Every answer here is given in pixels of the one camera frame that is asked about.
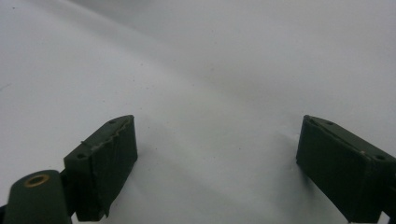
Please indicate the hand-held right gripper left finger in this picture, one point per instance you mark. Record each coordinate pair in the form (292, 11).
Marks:
(106, 168)

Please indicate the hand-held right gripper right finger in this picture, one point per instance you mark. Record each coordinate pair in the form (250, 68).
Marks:
(339, 168)

